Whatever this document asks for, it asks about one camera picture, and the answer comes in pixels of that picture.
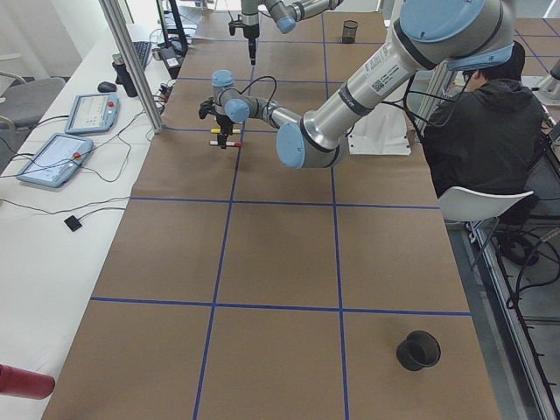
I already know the black keyboard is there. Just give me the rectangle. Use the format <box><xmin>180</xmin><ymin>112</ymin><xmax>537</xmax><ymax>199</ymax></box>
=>
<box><xmin>132</xmin><ymin>41</ymin><xmax>152</xmax><ymax>69</ymax></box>

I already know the black mesh cup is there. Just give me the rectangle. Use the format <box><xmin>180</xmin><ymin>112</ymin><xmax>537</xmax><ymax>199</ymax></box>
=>
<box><xmin>341</xmin><ymin>20</ymin><xmax>359</xmax><ymax>44</ymax></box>
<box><xmin>396</xmin><ymin>330</ymin><xmax>441</xmax><ymax>371</ymax></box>

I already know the person in black jacket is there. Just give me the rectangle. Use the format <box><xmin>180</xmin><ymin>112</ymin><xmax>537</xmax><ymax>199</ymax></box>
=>
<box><xmin>422</xmin><ymin>41</ymin><xmax>546</xmax><ymax>268</ymax></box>

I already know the near blue teach pendant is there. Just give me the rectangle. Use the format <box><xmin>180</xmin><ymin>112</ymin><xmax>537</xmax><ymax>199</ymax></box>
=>
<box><xmin>16</xmin><ymin>133</ymin><xmax>94</xmax><ymax>188</ymax></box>

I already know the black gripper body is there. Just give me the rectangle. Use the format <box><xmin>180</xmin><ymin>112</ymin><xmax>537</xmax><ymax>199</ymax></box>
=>
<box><xmin>243</xmin><ymin>24</ymin><xmax>258</xmax><ymax>49</ymax></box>
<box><xmin>215</xmin><ymin>114</ymin><xmax>233</xmax><ymax>130</ymax></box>

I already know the far blue teach pendant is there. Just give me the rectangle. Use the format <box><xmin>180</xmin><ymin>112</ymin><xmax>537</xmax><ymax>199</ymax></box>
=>
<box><xmin>65</xmin><ymin>93</ymin><xmax>120</xmax><ymax>135</ymax></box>

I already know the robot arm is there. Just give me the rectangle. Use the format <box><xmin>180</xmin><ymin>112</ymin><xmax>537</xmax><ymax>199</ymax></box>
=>
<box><xmin>228</xmin><ymin>0</ymin><xmax>344</xmax><ymax>66</ymax></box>
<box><xmin>199</xmin><ymin>1</ymin><xmax>516</xmax><ymax>169</ymax></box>

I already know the near black mesh cup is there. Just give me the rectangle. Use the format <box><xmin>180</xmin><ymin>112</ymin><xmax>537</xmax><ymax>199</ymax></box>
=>
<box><xmin>396</xmin><ymin>330</ymin><xmax>441</xmax><ymax>371</ymax></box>

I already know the white chair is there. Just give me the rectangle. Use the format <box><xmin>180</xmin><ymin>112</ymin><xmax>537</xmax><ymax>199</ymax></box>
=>
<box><xmin>437</xmin><ymin>185</ymin><xmax>536</xmax><ymax>272</ymax></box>

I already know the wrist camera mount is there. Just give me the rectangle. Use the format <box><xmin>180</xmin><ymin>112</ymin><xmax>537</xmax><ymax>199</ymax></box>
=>
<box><xmin>199</xmin><ymin>97</ymin><xmax>216</xmax><ymax>120</ymax></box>
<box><xmin>228</xmin><ymin>15</ymin><xmax>243</xmax><ymax>36</ymax></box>

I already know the aluminium frame post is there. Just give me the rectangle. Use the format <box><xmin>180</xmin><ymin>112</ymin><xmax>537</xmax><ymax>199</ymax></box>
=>
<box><xmin>99</xmin><ymin>0</ymin><xmax>164</xmax><ymax>134</ymax></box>

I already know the far black mesh cup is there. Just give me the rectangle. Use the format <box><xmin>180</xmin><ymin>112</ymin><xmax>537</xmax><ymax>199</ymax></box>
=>
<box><xmin>341</xmin><ymin>20</ymin><xmax>359</xmax><ymax>44</ymax></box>

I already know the black computer mouse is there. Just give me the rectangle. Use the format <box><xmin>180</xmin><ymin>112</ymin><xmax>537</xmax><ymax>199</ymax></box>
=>
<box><xmin>97</xmin><ymin>81</ymin><xmax>117</xmax><ymax>93</ymax></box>

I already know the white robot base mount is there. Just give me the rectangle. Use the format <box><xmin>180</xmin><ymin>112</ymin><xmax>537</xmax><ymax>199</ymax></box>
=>
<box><xmin>348</xmin><ymin>104</ymin><xmax>411</xmax><ymax>156</ymax></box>

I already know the yellow marker pen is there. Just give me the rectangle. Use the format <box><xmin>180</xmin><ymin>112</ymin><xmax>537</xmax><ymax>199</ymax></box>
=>
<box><xmin>211</xmin><ymin>128</ymin><xmax>241</xmax><ymax>134</ymax></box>

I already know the black water bottle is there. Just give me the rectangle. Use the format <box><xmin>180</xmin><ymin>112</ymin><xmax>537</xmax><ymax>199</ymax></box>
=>
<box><xmin>112</xmin><ymin>53</ymin><xmax>138</xmax><ymax>97</ymax></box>

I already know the small black sensor box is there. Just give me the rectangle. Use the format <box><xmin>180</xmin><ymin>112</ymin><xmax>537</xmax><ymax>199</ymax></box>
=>
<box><xmin>64</xmin><ymin>215</ymin><xmax>82</xmax><ymax>232</ymax></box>

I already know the red bottle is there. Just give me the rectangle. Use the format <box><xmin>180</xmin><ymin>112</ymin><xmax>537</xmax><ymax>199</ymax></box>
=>
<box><xmin>1</xmin><ymin>365</ymin><xmax>55</xmax><ymax>400</ymax></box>

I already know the red marker pen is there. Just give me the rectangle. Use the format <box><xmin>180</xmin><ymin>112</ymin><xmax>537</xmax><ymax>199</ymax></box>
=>
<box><xmin>209</xmin><ymin>140</ymin><xmax>242</xmax><ymax>149</ymax></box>

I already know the blue teach pendant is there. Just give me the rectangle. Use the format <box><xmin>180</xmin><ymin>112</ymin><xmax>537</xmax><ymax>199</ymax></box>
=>
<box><xmin>16</xmin><ymin>133</ymin><xmax>94</xmax><ymax>188</ymax></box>
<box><xmin>65</xmin><ymin>93</ymin><xmax>120</xmax><ymax>135</ymax></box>

